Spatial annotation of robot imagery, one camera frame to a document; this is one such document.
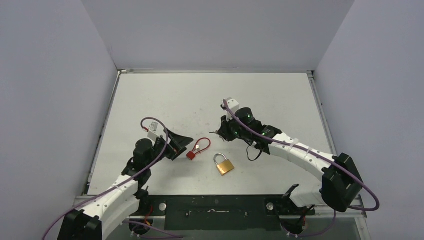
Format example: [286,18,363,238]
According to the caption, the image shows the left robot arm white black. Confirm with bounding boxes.
[57,129,193,240]

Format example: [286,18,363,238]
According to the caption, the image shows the purple cable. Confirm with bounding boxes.
[41,117,170,240]
[223,99,381,212]

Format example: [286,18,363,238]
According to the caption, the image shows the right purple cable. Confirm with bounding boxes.
[223,99,381,212]

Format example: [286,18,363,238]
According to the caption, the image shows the large brass padlock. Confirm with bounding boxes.
[213,153,235,176]

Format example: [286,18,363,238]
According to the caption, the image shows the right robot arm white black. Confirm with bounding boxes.
[215,107,363,215]

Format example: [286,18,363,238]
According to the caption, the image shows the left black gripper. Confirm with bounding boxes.
[146,128,194,169]

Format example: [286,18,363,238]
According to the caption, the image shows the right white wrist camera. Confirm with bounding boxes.
[221,97,240,114]

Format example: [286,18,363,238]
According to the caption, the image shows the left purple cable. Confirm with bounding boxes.
[41,117,170,240]

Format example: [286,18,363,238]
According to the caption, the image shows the red cable padlock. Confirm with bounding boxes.
[186,137,212,161]

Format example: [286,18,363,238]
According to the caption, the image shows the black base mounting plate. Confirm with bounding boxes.
[130,195,316,231]

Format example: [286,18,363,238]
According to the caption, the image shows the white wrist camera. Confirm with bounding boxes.
[147,121,163,142]
[221,97,240,114]

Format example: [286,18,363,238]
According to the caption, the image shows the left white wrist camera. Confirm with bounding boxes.
[147,121,163,142]

